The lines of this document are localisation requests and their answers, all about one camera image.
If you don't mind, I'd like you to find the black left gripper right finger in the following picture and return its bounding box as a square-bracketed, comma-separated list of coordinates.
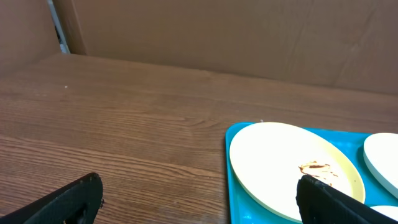
[296, 175, 397, 224]

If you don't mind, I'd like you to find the white plate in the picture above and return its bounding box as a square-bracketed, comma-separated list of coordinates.
[371, 205, 398, 221]
[363, 133, 397, 198]

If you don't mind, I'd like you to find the white plate bottom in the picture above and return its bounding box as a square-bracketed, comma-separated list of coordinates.
[371, 205, 398, 221]

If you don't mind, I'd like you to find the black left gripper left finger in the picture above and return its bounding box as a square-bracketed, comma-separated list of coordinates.
[1, 172, 103, 224]

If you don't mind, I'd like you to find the yellow plate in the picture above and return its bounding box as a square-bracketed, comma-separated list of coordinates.
[228, 122, 366, 223]

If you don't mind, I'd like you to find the teal plastic tray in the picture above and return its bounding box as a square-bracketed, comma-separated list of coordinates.
[225, 122, 397, 224]

